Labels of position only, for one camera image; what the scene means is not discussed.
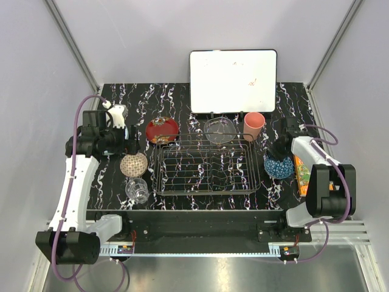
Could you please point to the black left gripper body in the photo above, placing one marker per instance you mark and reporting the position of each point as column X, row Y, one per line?
column 116, row 141

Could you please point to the red floral plate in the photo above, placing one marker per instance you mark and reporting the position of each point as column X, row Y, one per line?
column 162, row 130

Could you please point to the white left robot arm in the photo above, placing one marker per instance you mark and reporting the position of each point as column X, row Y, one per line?
column 69, row 239

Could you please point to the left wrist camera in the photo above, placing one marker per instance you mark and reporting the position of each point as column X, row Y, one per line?
column 93, row 121

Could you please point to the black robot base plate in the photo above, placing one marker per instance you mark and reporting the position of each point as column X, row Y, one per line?
column 204, row 232

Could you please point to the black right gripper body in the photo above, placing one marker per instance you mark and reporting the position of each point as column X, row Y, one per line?
column 278, row 152

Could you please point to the clear glass bowl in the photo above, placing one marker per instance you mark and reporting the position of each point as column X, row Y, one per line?
column 219, row 130

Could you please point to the blue geometric patterned bowl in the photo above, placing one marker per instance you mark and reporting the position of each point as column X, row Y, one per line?
column 278, row 169

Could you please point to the orange treehouse book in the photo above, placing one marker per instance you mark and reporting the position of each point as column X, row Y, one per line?
column 302, row 175

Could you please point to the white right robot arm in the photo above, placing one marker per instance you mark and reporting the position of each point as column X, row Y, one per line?
column 331, row 193

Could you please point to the white dry-erase board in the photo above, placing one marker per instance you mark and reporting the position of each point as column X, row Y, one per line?
column 233, row 81

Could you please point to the brown checkered patterned bowl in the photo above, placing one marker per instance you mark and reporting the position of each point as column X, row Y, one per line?
column 134, row 166

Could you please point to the pink plastic cup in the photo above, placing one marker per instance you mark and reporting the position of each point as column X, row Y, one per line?
column 253, row 123

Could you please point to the clear faceted glass tumbler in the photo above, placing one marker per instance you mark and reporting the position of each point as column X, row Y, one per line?
column 137, row 190

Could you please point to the black wire dish rack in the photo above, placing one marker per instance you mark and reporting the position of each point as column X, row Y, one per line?
column 193, row 165

